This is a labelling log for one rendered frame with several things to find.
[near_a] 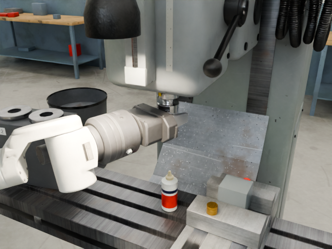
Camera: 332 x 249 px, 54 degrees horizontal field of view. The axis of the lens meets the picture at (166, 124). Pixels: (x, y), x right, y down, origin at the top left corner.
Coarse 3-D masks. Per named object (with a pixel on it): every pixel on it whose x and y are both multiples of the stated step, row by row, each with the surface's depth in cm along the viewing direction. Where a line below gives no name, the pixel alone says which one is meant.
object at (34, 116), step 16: (0, 112) 90; (16, 112) 94; (32, 112) 94; (48, 112) 91; (64, 112) 94; (0, 128) 87; (16, 128) 86; (0, 144) 90; (32, 144) 87; (32, 160) 89; (32, 176) 92; (48, 176) 90
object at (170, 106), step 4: (160, 100) 69; (176, 100) 69; (160, 104) 67; (164, 104) 67; (168, 104) 67; (172, 104) 67; (176, 104) 68; (160, 108) 68; (164, 108) 67; (168, 108) 67; (172, 108) 67; (176, 108) 68
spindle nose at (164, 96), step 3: (162, 93) 66; (165, 93) 66; (159, 96) 67; (162, 96) 66; (165, 96) 66; (168, 96) 66; (171, 96) 66; (174, 96) 66; (177, 96) 67; (165, 99) 66; (168, 99) 66; (171, 99) 66
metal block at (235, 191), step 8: (232, 176) 71; (224, 184) 69; (232, 184) 69; (240, 184) 69; (248, 184) 69; (224, 192) 68; (232, 192) 67; (240, 192) 66; (248, 192) 66; (224, 200) 69; (232, 200) 68; (240, 200) 67; (248, 200) 68; (248, 208) 70
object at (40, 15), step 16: (0, 16) 563; (16, 16) 560; (32, 16) 563; (48, 16) 563; (64, 16) 563; (80, 16) 563; (16, 48) 637; (32, 48) 622; (80, 48) 581; (320, 64) 365; (320, 80) 371; (320, 96) 383
